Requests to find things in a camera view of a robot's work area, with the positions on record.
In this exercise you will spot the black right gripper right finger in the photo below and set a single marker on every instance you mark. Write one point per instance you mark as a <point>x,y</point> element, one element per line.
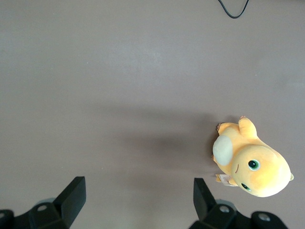
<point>205,207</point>

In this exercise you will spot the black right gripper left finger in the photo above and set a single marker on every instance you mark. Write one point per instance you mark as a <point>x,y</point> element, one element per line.
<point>69,200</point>

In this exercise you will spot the orange plush toy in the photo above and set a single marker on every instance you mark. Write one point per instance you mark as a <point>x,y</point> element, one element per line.
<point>262,167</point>

